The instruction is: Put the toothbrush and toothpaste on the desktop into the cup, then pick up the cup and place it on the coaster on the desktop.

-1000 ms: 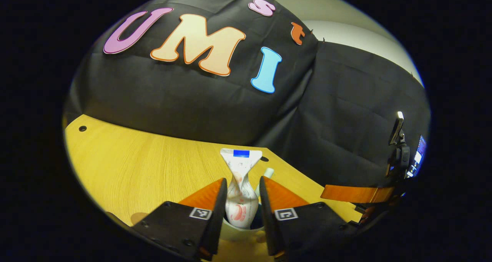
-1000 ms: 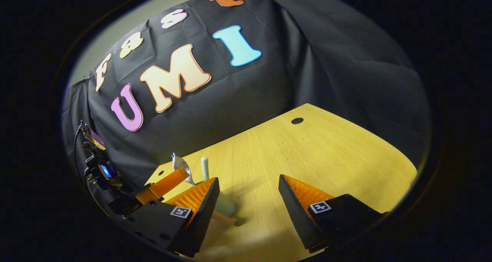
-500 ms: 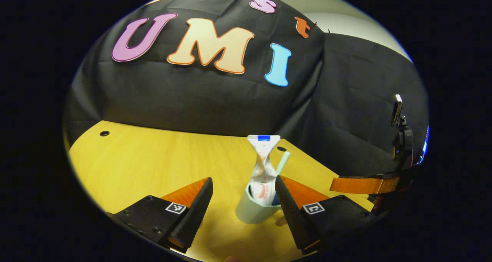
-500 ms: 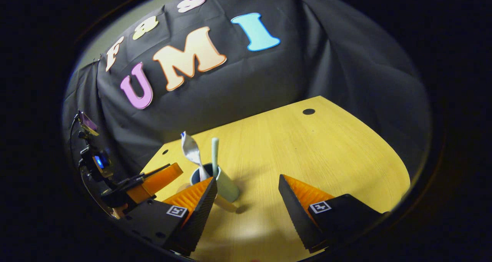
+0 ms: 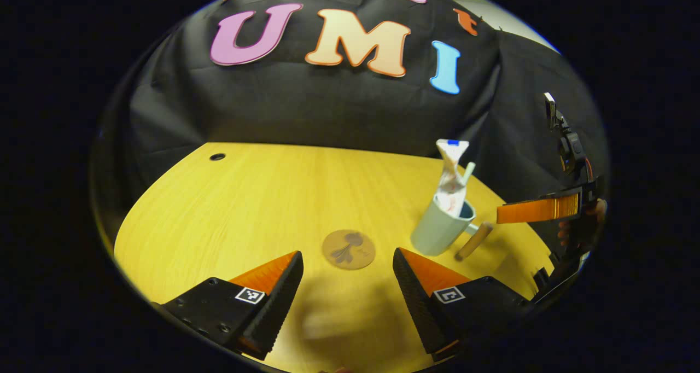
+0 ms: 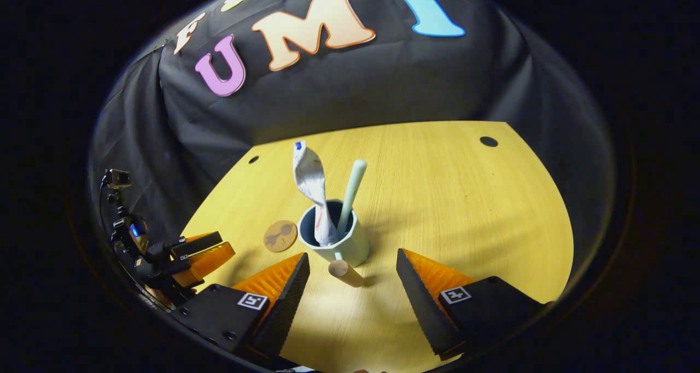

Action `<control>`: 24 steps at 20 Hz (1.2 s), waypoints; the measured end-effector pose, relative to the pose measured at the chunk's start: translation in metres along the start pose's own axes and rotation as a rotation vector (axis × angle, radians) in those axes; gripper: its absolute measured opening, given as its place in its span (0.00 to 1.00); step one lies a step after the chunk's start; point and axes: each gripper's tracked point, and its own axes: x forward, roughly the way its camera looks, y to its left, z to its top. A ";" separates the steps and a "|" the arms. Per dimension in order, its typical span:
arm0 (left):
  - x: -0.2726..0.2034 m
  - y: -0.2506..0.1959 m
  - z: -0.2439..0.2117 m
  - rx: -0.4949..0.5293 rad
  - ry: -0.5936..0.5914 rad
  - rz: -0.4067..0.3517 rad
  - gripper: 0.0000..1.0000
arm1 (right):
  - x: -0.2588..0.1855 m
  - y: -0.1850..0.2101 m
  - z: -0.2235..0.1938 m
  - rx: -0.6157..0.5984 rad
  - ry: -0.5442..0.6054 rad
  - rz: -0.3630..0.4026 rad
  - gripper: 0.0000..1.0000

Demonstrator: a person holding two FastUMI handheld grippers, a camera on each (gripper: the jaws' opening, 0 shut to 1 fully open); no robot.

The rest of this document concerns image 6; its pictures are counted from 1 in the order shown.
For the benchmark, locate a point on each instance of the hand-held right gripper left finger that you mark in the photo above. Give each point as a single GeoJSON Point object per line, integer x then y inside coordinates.
{"type": "Point", "coordinates": [287, 307]}

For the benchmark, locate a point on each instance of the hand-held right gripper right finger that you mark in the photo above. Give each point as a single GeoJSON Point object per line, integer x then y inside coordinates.
{"type": "Point", "coordinates": [424, 307]}

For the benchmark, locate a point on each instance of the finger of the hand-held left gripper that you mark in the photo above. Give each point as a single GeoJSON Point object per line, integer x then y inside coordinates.
{"type": "Point", "coordinates": [199, 244]}
{"type": "Point", "coordinates": [210, 261]}

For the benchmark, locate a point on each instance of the round brown coaster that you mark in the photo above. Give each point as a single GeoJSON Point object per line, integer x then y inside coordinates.
{"type": "Point", "coordinates": [279, 236]}

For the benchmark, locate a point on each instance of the pale blue cup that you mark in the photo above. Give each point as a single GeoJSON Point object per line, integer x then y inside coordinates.
{"type": "Point", "coordinates": [355, 242]}

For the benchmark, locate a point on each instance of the white toothpaste tube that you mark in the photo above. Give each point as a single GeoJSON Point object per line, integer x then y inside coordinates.
{"type": "Point", "coordinates": [311, 181]}

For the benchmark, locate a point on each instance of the pale green toothbrush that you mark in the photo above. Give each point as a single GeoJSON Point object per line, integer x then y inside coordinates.
{"type": "Point", "coordinates": [353, 190]}

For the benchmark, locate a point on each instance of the wooden desktop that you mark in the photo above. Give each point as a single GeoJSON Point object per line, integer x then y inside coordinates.
{"type": "Point", "coordinates": [465, 198]}

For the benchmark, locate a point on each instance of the black backdrop cloth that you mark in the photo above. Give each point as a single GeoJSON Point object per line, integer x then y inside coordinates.
{"type": "Point", "coordinates": [355, 83]}

